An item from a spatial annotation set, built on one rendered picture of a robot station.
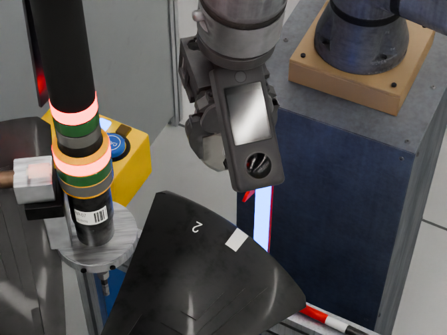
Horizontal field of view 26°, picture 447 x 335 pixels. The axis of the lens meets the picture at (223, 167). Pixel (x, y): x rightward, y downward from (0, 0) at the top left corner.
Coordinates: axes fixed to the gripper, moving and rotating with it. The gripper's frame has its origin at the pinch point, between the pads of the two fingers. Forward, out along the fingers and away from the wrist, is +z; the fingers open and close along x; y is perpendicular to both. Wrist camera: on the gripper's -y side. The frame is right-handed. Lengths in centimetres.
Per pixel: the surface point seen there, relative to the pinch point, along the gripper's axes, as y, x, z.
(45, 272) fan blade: -6.9, 20.3, 0.3
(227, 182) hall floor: 80, -39, 148
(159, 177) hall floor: 87, -21, 149
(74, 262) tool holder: -13.1, 18.3, -12.9
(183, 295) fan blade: -5.9, 5.3, 16.3
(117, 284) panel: 22, 7, 70
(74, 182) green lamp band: -11.0, 17.4, -22.1
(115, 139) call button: 26.5, 5.5, 31.5
